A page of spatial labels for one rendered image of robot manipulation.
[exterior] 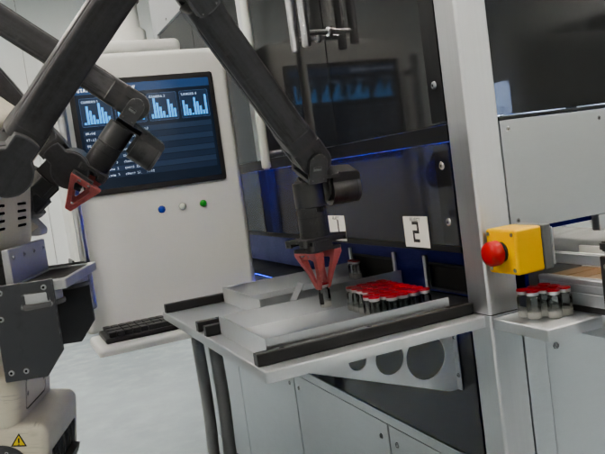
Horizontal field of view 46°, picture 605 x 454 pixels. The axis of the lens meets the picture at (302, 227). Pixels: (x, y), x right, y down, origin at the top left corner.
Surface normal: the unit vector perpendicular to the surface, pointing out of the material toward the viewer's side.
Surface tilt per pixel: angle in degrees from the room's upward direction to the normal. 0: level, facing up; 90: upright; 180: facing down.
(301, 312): 90
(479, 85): 90
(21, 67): 90
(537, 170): 90
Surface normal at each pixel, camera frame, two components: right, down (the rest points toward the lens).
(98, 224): 0.40, 0.02
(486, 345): -0.91, 0.15
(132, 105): 0.22, 0.21
